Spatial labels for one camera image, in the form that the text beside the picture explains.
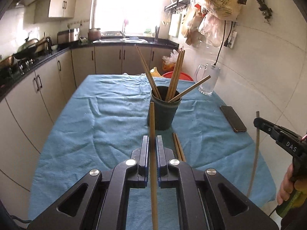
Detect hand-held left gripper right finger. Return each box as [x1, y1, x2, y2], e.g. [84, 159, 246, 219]
[156, 135, 280, 230]

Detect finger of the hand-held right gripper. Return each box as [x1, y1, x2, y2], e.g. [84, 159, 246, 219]
[254, 117, 280, 137]

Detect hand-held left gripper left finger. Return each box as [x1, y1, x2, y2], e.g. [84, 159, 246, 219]
[27, 135, 149, 230]

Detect light brown chopstick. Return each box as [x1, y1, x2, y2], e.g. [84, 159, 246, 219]
[175, 133, 187, 162]
[172, 133, 183, 161]
[149, 102, 159, 230]

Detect dark grey chopstick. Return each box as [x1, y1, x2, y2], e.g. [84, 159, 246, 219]
[247, 111, 260, 197]

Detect dark green holder cup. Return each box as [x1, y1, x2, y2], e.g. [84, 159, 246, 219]
[147, 86, 181, 131]

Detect bunch of wooden chopsticks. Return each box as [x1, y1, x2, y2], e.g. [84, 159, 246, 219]
[134, 44, 211, 102]

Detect person's right hand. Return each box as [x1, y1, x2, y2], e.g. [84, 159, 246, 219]
[276, 165, 297, 206]

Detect black smartphone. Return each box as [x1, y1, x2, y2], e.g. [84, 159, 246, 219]
[219, 105, 247, 133]

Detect blue terry tablecloth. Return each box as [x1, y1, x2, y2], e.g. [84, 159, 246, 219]
[28, 74, 276, 230]

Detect clear glass pitcher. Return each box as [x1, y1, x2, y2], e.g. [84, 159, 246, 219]
[195, 63, 221, 96]

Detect red plastic basin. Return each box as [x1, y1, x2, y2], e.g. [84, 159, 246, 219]
[163, 71, 193, 82]

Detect orange plastic bag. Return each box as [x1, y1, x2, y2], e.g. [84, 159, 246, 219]
[163, 49, 180, 71]

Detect translucent white plastic bag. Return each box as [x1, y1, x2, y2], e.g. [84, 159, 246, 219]
[198, 12, 226, 48]

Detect white base cabinets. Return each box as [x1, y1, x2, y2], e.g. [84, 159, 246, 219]
[0, 44, 179, 221]

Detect steel sink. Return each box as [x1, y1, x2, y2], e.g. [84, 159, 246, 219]
[92, 38, 149, 44]

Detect metal tray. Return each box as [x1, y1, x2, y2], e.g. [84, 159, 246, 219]
[101, 30, 124, 37]

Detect cream plastic bag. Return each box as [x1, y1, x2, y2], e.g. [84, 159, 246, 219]
[181, 0, 207, 46]

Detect brown clay pot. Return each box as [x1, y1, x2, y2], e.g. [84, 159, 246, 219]
[87, 27, 102, 41]

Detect white cutting board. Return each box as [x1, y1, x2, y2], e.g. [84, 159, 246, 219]
[168, 13, 182, 38]

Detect printed beige plastic bag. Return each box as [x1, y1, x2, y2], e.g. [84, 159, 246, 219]
[204, 0, 241, 21]

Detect black kitchen countertop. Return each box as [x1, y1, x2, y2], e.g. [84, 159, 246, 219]
[0, 37, 179, 101]

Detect silver countertop appliance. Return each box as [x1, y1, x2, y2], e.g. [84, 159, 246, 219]
[57, 28, 80, 45]

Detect gas stove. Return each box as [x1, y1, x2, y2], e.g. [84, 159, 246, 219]
[0, 53, 48, 79]

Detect bright kitchen window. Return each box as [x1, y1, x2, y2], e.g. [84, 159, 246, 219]
[90, 0, 178, 37]

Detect black wok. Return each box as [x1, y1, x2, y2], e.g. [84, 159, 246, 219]
[13, 37, 52, 59]

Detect metal pot with lid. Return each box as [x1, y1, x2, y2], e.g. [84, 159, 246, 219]
[0, 55, 15, 70]

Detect black power cable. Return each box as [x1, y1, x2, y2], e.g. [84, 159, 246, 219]
[212, 20, 234, 66]

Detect white wall socket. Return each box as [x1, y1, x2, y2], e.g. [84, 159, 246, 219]
[227, 31, 238, 49]

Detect black wall rack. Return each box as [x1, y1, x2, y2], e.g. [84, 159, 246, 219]
[164, 0, 195, 12]

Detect white wall cabinets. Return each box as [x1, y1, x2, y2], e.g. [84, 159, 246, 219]
[34, 0, 84, 24]

